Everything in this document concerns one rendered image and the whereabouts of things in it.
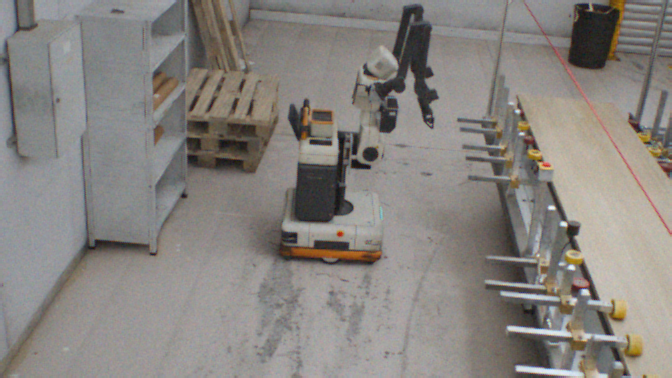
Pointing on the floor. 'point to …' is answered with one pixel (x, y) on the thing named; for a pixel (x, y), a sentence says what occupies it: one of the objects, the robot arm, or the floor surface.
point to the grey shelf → (132, 117)
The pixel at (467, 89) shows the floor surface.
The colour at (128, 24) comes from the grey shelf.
